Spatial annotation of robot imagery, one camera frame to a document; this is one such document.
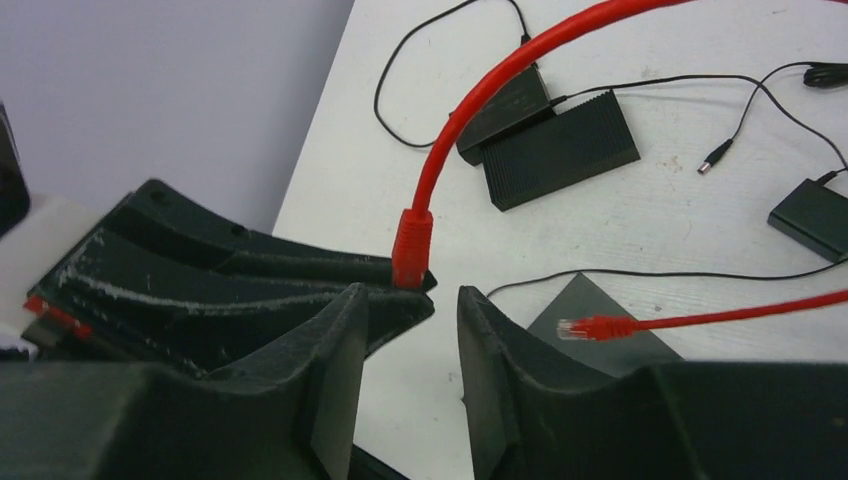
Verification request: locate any small black power brick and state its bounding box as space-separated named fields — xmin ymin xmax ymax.
xmin=456 ymin=63 xmax=555 ymax=166

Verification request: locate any black power plug cable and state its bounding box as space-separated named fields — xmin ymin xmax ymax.
xmin=486 ymin=60 xmax=848 ymax=299

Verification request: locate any black ribbed power adapter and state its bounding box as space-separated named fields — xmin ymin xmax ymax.
xmin=482 ymin=90 xmax=641 ymax=212

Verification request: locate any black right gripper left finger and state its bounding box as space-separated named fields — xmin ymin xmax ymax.
xmin=1 ymin=285 xmax=369 ymax=479

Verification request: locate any red ethernet cable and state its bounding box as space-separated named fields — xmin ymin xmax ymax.
xmin=390 ymin=0 xmax=848 ymax=343

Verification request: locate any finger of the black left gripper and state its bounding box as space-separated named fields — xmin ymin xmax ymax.
xmin=26 ymin=228 xmax=435 ymax=377
xmin=99 ymin=178 xmax=439 ymax=293

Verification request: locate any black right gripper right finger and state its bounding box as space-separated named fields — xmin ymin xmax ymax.
xmin=457 ymin=286 xmax=847 ymax=479

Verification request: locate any small black wall plug adapter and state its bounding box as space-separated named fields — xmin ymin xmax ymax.
xmin=767 ymin=172 xmax=847 ymax=263

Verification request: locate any black adapter mains cable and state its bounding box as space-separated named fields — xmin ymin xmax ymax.
xmin=372 ymin=0 xmax=534 ymax=150

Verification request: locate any black network switch box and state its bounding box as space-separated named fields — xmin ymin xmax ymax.
xmin=528 ymin=274 xmax=682 ymax=377

